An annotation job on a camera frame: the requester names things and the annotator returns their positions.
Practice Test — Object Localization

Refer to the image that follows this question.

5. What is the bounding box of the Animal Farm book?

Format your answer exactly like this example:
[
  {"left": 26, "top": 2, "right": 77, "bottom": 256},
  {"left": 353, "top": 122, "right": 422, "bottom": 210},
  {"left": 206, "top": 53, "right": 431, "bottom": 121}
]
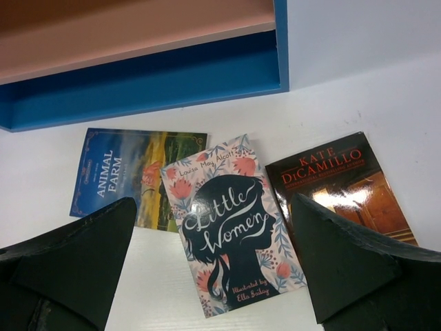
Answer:
[{"left": 70, "top": 128, "right": 207, "bottom": 232}]

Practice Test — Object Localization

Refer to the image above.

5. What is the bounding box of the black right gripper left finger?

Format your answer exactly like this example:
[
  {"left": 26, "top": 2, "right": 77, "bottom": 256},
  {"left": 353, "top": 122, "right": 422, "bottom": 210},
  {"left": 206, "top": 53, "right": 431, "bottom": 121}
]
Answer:
[{"left": 1, "top": 197, "right": 137, "bottom": 330}]

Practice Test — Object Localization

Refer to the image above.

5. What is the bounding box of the Kate DiCamillo dark book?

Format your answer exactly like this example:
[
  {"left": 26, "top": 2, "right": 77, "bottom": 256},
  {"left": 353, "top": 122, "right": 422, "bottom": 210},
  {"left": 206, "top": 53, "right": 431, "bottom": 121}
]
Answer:
[{"left": 265, "top": 132, "right": 418, "bottom": 245}]

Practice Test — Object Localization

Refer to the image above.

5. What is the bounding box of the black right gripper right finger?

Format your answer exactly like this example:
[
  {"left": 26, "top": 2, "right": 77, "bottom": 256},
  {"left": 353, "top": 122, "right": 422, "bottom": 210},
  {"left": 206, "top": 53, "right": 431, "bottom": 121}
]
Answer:
[{"left": 291, "top": 194, "right": 440, "bottom": 330}]

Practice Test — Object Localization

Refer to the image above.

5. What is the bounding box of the Little Women book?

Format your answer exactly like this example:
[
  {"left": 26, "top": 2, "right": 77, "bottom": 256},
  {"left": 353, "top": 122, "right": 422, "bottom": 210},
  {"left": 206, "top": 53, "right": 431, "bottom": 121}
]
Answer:
[{"left": 161, "top": 135, "right": 307, "bottom": 318}]

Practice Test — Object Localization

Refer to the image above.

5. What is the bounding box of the blue bookshelf with coloured shelves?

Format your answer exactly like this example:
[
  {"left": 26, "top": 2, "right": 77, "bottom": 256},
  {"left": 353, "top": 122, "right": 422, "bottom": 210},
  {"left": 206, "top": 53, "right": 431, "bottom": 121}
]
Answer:
[{"left": 1, "top": 1, "right": 289, "bottom": 132}]

